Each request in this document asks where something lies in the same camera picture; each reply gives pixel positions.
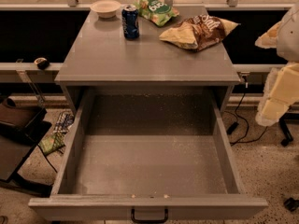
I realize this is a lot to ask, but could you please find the black wheeled stand base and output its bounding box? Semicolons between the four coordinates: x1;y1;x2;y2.
279;112;299;147

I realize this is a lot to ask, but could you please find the brown yellow chip bag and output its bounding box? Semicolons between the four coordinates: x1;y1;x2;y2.
159;14;238;51

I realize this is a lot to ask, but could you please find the white bowl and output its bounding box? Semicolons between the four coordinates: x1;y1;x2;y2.
90;0;121;19

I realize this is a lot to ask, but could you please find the black caster wheel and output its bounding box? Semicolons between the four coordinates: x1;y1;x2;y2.
284;198;299;212

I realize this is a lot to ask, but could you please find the black power cable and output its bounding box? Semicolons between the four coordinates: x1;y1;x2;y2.
223;75;269;147

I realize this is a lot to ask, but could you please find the blue soda can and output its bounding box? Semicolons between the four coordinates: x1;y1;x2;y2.
121;5;139;39

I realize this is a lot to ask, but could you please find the green packet on floor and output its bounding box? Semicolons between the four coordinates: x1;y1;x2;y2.
38;133;64;156

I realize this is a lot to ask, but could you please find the black side table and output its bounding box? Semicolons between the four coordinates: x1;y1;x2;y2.
0;98;51;196

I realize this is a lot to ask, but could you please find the small black round object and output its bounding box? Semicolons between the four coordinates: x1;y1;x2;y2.
34;57;50;70

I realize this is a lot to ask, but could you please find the black top drawer handle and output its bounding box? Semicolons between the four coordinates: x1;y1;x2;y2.
130;208;169;224

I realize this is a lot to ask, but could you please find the green chip bag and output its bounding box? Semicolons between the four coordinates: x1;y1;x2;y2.
134;0;179;27

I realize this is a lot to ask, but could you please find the grey drawer cabinet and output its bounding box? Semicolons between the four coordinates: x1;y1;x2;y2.
55;7;239;105

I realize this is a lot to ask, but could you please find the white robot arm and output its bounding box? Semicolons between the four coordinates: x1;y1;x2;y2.
255;3;299;126

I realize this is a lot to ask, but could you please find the checkered packet on floor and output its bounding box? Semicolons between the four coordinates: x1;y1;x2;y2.
53;111;74;133

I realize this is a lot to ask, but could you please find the grey top drawer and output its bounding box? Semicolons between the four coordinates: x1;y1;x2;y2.
29;90;267;221

